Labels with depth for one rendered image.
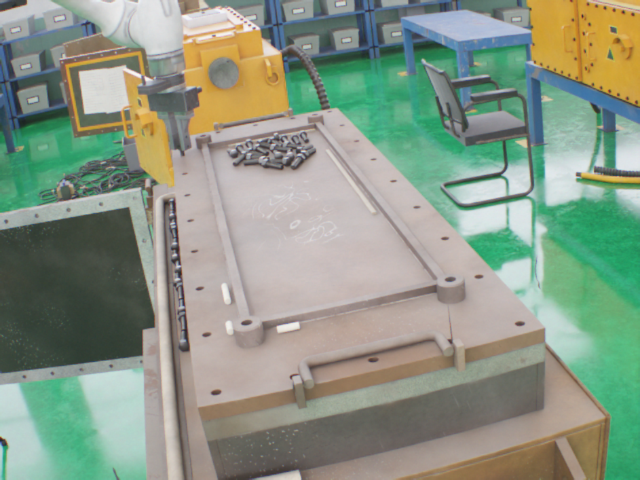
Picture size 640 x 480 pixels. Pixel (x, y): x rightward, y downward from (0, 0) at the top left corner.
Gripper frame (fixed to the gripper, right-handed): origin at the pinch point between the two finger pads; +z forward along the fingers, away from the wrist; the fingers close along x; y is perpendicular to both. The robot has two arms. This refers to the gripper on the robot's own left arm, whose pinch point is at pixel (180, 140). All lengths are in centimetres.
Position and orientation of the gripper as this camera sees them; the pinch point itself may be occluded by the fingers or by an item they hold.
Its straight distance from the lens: 198.8
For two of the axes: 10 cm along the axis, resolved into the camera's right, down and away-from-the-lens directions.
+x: -8.3, -1.1, 5.4
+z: 1.2, 9.2, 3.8
